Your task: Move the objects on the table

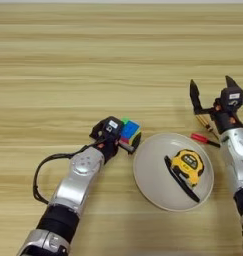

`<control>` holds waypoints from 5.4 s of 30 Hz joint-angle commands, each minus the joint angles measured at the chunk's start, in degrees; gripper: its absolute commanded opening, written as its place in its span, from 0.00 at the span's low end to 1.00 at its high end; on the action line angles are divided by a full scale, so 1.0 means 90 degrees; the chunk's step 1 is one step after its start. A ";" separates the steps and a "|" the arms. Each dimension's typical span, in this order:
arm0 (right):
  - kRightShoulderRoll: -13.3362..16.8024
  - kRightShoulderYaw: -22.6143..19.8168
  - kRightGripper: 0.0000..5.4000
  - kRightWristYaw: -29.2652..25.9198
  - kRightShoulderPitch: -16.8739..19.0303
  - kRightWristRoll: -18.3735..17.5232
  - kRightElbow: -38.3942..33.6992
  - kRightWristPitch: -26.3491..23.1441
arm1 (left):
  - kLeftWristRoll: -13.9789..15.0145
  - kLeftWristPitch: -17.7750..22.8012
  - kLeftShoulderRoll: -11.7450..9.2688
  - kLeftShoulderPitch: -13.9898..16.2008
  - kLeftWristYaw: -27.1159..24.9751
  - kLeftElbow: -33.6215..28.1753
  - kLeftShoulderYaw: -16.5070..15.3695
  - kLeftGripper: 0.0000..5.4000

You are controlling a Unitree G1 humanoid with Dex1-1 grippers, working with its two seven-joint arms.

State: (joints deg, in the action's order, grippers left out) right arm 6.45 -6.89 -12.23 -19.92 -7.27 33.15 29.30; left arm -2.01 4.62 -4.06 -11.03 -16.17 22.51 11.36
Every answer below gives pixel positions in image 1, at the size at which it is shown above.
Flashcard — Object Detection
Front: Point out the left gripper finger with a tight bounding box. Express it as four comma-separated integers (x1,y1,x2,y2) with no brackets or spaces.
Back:
89,119,109,140
130,131,142,154

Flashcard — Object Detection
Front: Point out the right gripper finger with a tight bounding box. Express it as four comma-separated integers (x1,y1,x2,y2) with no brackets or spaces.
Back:
225,75,242,89
189,79,203,114

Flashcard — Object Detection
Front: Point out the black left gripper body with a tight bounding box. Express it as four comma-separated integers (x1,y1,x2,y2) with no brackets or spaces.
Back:
92,136,134,164

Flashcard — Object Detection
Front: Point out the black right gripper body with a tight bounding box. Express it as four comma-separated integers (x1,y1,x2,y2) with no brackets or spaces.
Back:
194,99,243,134

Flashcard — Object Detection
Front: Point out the multicolour puzzle cube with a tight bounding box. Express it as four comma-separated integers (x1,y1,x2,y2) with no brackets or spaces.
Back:
120,117,142,151

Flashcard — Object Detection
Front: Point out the yellow black tape measure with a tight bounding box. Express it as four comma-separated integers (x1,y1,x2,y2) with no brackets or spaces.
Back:
163,148,205,204

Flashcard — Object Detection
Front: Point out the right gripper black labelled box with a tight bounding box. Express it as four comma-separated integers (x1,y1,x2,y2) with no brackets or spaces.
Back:
220,86,243,113

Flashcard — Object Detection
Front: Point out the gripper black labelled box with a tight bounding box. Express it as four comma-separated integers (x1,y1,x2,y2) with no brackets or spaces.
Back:
102,116,125,138
220,86,243,113

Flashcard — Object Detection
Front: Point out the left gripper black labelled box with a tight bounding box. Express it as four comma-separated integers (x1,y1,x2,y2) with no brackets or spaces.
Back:
102,116,125,138

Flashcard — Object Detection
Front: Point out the round beige plate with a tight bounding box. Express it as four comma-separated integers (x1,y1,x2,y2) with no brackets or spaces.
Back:
132,132,215,212

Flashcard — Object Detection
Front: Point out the red handled screwdriver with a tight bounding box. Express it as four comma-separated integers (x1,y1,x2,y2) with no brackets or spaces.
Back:
190,133,221,148

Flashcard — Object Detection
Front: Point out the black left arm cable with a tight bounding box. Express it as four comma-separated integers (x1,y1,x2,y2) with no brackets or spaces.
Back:
32,141,104,205

